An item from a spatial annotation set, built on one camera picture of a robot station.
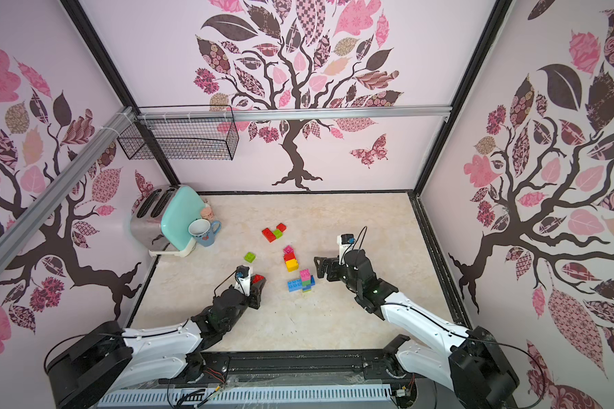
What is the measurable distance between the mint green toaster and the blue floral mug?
0.04 feet

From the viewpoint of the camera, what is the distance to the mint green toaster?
35.7 inches

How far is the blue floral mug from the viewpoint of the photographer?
97 centimetres
